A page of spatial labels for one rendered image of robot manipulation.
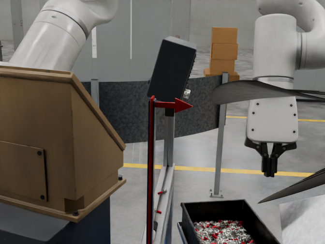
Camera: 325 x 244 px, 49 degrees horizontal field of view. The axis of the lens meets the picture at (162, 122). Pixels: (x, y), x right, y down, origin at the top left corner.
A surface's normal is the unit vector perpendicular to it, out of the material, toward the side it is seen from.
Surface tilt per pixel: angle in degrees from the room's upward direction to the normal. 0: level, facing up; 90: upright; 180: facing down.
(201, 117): 90
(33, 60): 51
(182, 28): 90
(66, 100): 90
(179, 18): 90
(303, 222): 55
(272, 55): 74
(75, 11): 61
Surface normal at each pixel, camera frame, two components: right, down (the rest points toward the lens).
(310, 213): -0.70, -0.46
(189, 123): 0.58, 0.23
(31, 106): -0.38, 0.24
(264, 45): -0.68, -0.05
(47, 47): 0.39, -0.33
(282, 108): -0.04, -0.07
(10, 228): 0.03, -0.96
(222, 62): -0.11, 0.26
